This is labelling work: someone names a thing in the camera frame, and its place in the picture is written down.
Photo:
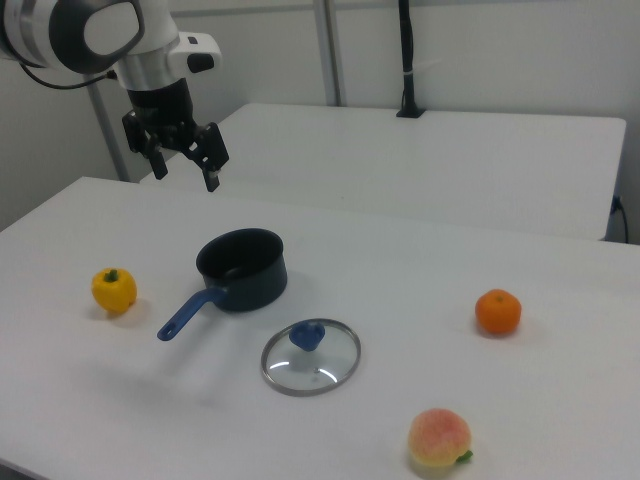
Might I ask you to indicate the aluminium frame post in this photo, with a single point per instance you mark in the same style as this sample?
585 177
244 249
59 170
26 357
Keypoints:
331 50

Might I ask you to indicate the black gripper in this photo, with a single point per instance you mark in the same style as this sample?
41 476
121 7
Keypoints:
160 107

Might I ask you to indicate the pink yellow peach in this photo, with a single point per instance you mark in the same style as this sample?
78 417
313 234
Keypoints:
437 440

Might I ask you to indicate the white adjoining table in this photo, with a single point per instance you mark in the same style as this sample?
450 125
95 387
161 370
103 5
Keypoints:
400 165

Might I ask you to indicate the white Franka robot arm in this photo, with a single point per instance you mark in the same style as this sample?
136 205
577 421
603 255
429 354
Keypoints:
75 30

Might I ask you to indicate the glass lid with blue knob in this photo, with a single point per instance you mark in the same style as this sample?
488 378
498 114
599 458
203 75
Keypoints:
306 336

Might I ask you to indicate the yellow bell pepper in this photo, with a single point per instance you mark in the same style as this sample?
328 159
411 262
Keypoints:
114 292

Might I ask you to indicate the black camera pole with clamp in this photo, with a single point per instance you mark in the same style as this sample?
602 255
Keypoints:
409 50

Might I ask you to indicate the orange mandarin fruit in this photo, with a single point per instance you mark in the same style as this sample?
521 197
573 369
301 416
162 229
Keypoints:
498 312

